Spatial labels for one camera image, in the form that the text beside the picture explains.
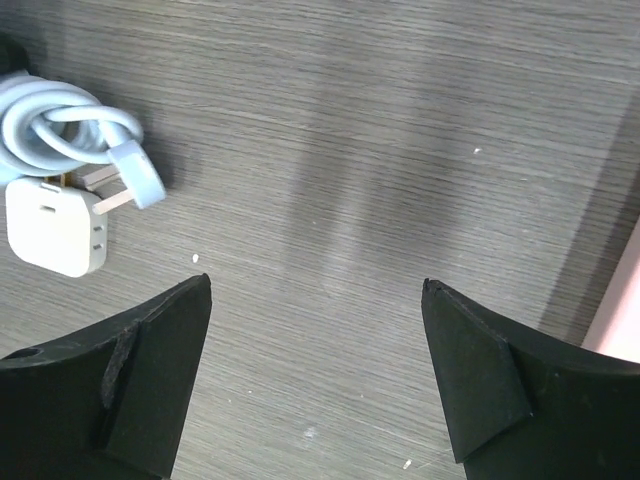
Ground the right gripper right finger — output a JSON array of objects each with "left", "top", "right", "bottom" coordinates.
[{"left": 421, "top": 279, "right": 639, "bottom": 480}]

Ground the pink power strip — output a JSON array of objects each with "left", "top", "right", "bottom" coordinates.
[{"left": 582, "top": 223, "right": 640, "bottom": 363}]

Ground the blue coiled cord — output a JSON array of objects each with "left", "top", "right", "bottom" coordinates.
[{"left": 0, "top": 72, "right": 167, "bottom": 211}]

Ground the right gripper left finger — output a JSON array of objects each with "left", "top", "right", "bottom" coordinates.
[{"left": 1, "top": 274, "right": 212, "bottom": 479}]

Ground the white square charger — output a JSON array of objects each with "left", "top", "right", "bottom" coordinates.
[{"left": 5, "top": 177, "right": 108, "bottom": 278}]

